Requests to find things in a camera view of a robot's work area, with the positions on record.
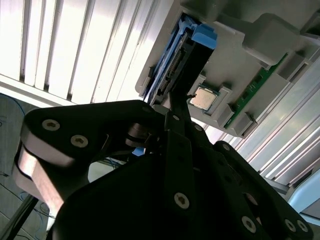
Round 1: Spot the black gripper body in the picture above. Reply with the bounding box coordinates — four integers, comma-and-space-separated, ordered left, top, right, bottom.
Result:
46, 149, 263, 240

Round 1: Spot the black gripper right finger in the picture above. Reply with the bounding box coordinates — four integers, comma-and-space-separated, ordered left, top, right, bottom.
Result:
184, 95, 314, 240

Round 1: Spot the hard disk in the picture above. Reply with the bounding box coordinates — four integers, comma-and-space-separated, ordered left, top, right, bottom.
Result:
143, 13, 218, 106

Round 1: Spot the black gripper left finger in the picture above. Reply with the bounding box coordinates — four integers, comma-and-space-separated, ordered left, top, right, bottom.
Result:
11, 91, 194, 210

